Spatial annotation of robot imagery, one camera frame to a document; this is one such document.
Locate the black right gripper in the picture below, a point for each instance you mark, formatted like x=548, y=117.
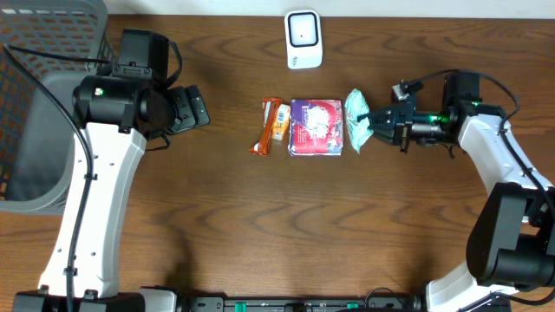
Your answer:
x=403, y=130

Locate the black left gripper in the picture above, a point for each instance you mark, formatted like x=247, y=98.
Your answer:
x=191, y=109

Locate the teal snack packet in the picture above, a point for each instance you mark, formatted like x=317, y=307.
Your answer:
x=356, y=114

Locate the red purple noodle packet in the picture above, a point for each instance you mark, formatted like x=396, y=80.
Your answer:
x=316, y=128

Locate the orange snack bar wrapper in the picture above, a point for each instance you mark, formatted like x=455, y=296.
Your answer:
x=270, y=110

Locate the small orange yellow packet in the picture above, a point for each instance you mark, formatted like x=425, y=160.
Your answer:
x=280, y=125

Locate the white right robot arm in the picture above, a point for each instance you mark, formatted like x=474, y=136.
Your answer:
x=511, y=246

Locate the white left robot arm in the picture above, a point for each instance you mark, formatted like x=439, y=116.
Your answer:
x=116, y=112

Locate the white barcode scanner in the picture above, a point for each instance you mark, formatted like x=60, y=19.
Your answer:
x=304, y=40

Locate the grey plastic mesh basket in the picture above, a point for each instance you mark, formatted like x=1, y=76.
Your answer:
x=59, y=42

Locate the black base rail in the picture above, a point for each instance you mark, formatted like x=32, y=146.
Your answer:
x=219, y=304

